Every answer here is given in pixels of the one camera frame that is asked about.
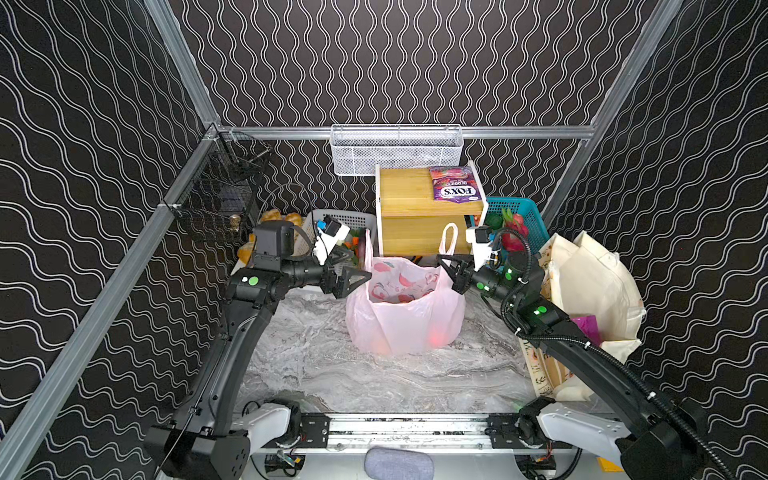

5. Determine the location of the pink plastic grocery bag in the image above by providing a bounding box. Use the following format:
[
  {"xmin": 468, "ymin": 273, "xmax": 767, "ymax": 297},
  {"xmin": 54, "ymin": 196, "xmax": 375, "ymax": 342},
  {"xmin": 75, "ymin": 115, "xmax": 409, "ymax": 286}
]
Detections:
[{"xmin": 345, "ymin": 235, "xmax": 466, "ymax": 355}]

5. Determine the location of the cream canvas tote bag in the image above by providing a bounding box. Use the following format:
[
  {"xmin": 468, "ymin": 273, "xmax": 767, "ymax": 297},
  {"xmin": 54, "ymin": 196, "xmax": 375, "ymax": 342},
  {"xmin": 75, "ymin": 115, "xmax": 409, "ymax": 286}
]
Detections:
[{"xmin": 520, "ymin": 231, "xmax": 646, "ymax": 401}]

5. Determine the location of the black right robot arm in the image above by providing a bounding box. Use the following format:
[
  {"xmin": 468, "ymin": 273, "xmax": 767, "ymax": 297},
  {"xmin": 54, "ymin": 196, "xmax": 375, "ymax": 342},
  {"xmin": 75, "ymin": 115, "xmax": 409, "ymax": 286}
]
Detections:
[{"xmin": 437, "ymin": 226, "xmax": 735, "ymax": 479}]

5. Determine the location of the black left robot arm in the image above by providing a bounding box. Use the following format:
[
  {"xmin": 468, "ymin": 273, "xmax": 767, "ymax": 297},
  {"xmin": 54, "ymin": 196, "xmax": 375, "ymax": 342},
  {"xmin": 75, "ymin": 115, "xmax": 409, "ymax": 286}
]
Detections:
[{"xmin": 144, "ymin": 216, "xmax": 371, "ymax": 479}]

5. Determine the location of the white bread tray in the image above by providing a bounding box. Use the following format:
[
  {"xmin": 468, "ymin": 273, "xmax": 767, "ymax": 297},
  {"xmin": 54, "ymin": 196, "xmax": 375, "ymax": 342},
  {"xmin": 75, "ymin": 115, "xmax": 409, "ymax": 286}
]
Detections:
[{"xmin": 232, "ymin": 220, "xmax": 309, "ymax": 273}]

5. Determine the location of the white plastic vegetable basket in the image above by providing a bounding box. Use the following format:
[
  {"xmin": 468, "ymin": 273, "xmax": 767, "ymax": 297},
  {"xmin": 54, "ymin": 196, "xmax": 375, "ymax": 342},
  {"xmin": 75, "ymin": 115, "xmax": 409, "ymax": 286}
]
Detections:
[{"xmin": 294, "ymin": 209, "xmax": 379, "ymax": 255}]

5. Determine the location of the pink dragon fruit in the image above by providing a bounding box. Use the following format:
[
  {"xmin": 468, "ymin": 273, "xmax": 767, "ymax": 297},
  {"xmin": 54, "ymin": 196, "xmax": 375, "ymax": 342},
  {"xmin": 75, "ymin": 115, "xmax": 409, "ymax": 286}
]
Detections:
[{"xmin": 501, "ymin": 208, "xmax": 529, "ymax": 253}]

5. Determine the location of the wooden two-tier shelf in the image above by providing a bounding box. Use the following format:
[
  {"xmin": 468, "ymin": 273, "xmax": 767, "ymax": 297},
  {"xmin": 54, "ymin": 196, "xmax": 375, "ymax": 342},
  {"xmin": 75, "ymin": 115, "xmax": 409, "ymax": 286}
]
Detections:
[{"xmin": 375, "ymin": 168, "xmax": 488, "ymax": 257}]

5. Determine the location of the purple Fox's candy bag top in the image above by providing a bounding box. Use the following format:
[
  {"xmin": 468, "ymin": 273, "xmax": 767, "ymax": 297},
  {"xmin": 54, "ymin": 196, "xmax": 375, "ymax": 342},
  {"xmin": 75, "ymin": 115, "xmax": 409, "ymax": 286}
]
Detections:
[{"xmin": 428, "ymin": 166, "xmax": 481, "ymax": 204}]

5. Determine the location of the teal plastic fruit basket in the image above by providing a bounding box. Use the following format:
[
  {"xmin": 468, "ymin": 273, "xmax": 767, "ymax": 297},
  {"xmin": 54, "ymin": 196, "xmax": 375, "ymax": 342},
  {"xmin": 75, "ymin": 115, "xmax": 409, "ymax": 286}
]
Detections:
[{"xmin": 485, "ymin": 197, "xmax": 550, "ymax": 252}]

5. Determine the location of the grey foam pad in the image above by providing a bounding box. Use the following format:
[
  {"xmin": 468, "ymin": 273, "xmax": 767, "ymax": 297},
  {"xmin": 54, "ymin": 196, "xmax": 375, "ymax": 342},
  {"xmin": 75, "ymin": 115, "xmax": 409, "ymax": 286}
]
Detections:
[{"xmin": 364, "ymin": 447, "xmax": 435, "ymax": 480}]

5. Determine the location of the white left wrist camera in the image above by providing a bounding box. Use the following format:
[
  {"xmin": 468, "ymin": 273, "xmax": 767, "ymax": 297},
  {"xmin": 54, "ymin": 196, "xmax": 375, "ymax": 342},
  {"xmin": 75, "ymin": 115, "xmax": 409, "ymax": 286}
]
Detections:
[{"xmin": 313, "ymin": 215, "xmax": 350, "ymax": 265}]

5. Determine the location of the white wire wall basket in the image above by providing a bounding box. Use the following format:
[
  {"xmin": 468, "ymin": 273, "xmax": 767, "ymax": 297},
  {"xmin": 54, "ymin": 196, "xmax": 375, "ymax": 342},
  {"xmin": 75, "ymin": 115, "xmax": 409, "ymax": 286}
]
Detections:
[{"xmin": 330, "ymin": 124, "xmax": 464, "ymax": 177}]

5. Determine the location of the black wire wall basket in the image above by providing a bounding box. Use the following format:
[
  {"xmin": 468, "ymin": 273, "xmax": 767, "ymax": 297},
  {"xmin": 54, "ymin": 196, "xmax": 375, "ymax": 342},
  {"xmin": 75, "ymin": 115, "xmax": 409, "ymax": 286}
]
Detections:
[{"xmin": 171, "ymin": 130, "xmax": 274, "ymax": 244}]

